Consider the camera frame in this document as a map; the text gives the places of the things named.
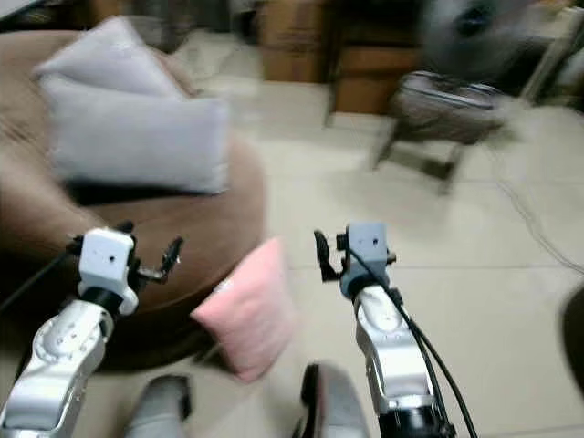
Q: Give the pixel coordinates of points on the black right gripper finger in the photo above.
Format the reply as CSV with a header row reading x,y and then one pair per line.
x,y
322,254

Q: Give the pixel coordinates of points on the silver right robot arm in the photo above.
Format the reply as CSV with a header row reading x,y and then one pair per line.
x,y
397,365

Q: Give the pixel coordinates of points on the round brown sofa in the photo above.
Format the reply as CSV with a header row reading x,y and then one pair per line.
x,y
55,228

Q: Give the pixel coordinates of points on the large grey pillow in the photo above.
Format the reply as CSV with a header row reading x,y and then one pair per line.
x,y
137,137

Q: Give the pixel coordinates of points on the pink pillow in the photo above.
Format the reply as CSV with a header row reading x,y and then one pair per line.
x,y
246,310

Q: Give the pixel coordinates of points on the small grey pillow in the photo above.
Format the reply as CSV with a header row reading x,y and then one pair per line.
x,y
114,59

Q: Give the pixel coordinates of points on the grey left robot leg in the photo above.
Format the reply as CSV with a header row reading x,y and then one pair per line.
x,y
160,411

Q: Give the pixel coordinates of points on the brown wooden cabinet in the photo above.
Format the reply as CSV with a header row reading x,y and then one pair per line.
x,y
370,78

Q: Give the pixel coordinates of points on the folding stool with fabric seat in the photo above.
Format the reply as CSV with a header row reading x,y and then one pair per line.
x,y
447,109

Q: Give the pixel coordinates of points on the brown cardboard box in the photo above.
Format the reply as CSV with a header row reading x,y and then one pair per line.
x,y
292,41

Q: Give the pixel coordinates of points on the dark rounded object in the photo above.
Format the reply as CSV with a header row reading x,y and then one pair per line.
x,y
575,328

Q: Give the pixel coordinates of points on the grey electric fan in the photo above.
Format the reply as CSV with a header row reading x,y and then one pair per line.
x,y
479,32

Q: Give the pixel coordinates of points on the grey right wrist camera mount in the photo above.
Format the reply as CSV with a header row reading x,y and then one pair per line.
x,y
367,251

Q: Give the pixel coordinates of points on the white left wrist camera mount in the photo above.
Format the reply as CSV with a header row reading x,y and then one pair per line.
x,y
107,260

